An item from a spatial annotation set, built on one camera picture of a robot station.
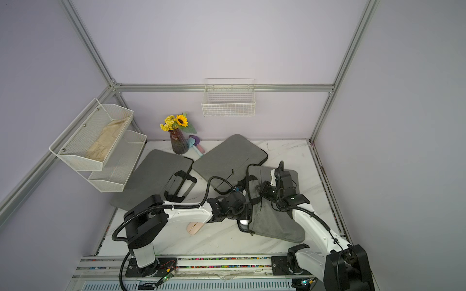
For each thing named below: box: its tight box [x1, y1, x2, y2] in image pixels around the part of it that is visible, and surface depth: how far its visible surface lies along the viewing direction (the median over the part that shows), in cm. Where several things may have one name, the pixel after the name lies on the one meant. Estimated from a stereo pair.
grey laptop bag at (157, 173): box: [110, 149, 198, 211], surface depth 101 cm
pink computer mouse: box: [186, 221, 206, 236], surface depth 84 cm
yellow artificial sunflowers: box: [159, 112, 198, 134], surface depth 100 cm
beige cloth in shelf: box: [84, 117, 130, 162], surface depth 81 cm
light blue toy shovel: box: [186, 137, 204, 158], surface depth 117 cm
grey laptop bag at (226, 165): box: [191, 133, 269, 194], surface depth 107 cm
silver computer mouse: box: [238, 219, 251, 231], surface depth 85 cm
